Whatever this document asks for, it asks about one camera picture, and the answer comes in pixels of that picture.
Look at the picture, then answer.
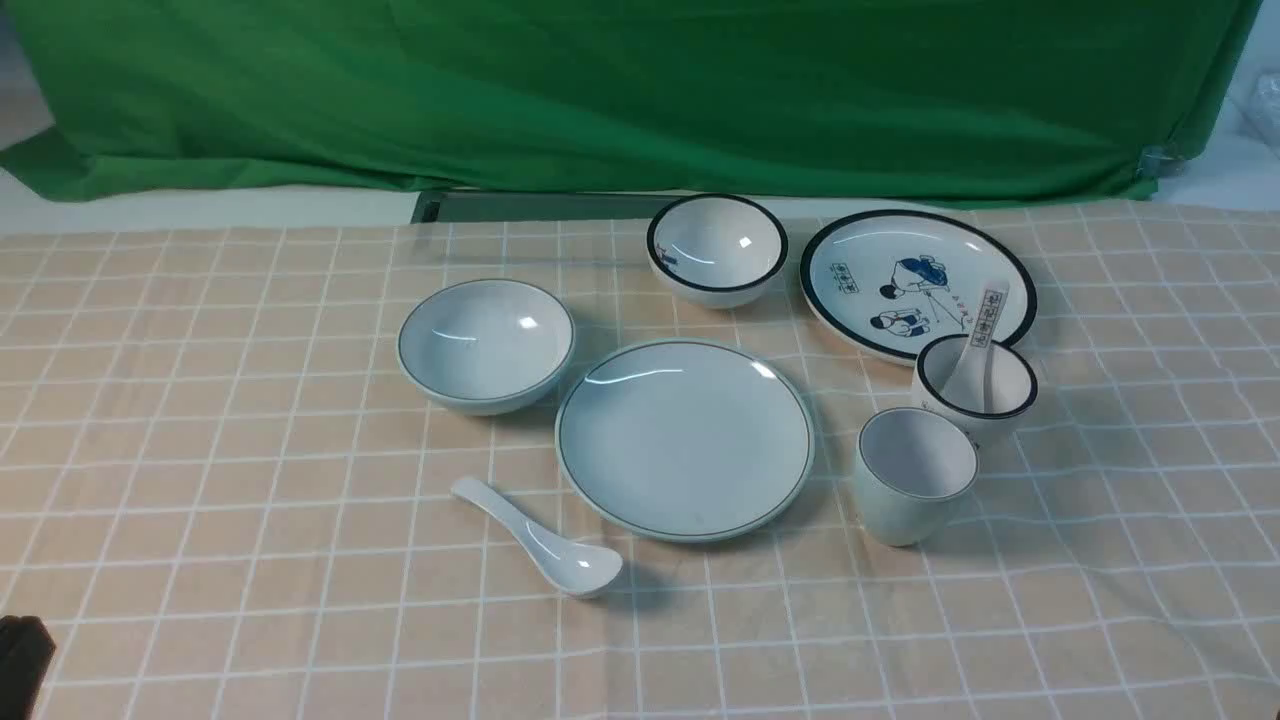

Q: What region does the light blue spoon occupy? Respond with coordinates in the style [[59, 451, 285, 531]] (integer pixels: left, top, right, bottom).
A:
[[451, 477, 625, 598]]

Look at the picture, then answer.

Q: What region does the white printed spoon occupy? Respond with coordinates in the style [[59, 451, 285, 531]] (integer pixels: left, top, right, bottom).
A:
[[942, 278, 1010, 414]]

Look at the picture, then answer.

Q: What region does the light blue bowl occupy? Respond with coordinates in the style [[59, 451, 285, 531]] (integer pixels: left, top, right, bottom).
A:
[[397, 278, 579, 416]]

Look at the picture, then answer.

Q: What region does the light blue cup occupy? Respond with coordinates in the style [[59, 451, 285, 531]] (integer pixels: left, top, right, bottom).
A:
[[851, 407, 979, 547]]

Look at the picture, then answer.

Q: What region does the light blue plate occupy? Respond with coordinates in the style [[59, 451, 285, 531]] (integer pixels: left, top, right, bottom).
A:
[[554, 338, 817, 544]]

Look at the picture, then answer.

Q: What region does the green backdrop cloth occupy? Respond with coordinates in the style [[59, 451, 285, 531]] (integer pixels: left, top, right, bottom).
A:
[[3, 1, 1260, 208]]

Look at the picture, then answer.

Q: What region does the white illustrated plate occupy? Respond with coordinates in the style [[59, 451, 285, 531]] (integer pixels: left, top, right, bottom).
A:
[[799, 209, 1039, 366]]

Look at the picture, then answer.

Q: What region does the white bicycle cup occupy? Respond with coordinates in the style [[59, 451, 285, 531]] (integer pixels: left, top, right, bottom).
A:
[[911, 334, 1041, 448]]

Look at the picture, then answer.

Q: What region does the white black-rimmed bowl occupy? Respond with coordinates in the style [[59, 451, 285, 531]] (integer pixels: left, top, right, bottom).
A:
[[645, 193, 790, 310]]

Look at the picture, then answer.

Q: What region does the metal clamp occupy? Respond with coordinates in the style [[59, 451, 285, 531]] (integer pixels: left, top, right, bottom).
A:
[[1135, 145, 1187, 181]]

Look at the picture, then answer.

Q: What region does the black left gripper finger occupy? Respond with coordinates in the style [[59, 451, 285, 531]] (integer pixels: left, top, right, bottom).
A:
[[1, 615, 56, 720]]

